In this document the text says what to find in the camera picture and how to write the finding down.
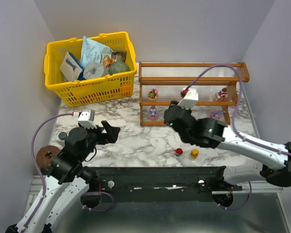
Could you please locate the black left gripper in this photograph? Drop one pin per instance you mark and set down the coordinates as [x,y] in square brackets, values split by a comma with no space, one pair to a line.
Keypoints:
[103,135]

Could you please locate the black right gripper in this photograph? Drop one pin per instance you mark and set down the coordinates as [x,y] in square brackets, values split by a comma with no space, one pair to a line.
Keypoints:
[172,115]

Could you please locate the purple bunny pink donut toy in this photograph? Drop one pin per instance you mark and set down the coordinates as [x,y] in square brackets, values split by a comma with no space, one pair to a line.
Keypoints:
[153,113]

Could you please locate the red haired figure toy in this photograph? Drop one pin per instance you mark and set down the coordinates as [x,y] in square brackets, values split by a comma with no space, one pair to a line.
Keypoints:
[178,152]

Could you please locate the purple bunny pink cup toy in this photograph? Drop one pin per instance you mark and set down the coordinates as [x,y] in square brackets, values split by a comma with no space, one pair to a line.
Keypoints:
[218,115]

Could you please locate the yellow haired figure toy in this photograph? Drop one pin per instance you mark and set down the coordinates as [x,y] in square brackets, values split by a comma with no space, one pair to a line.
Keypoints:
[194,153]

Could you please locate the pink bear strawberry donut toy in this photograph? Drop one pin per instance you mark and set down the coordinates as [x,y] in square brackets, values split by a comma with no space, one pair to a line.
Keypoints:
[153,94]

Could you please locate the pink bear cake slice toy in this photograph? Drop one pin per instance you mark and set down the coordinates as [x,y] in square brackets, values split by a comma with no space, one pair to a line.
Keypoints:
[222,95]

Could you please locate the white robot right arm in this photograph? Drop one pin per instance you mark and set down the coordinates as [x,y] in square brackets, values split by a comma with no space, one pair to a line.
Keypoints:
[271,162]

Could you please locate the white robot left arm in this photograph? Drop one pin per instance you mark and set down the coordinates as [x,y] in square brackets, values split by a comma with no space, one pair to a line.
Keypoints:
[67,179]

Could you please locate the wooden two-tier shelf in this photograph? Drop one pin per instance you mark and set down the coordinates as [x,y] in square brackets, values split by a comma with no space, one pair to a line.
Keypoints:
[171,78]

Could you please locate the yellow plastic shopping basket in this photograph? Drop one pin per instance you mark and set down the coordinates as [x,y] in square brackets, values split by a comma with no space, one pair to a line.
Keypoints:
[89,91]

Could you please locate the grey wrapped round package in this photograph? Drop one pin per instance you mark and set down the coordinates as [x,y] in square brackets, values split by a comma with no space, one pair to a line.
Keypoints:
[93,70]

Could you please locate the green melon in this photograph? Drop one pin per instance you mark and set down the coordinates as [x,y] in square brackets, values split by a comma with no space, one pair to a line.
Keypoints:
[118,67]

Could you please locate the brown tape roll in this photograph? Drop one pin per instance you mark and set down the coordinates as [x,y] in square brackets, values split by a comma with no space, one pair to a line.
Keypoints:
[45,155]

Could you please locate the white and blue razor box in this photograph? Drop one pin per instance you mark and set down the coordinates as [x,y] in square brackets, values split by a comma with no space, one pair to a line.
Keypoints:
[71,68]

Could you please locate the brown snack packet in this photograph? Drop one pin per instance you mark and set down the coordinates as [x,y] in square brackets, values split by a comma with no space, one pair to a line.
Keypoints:
[116,55]

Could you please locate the light blue cassava chips bag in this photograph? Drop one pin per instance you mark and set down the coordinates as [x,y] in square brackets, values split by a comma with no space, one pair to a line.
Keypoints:
[93,51]

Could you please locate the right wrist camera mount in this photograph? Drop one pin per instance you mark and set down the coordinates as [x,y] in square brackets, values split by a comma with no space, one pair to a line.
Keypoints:
[189,100]

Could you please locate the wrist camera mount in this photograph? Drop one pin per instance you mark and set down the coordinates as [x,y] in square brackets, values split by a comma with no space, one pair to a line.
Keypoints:
[85,118]
[189,100]

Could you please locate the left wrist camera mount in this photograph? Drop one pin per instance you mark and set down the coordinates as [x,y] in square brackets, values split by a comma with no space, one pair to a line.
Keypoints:
[85,118]

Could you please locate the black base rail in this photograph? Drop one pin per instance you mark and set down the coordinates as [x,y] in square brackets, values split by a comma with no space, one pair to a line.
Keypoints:
[160,184]

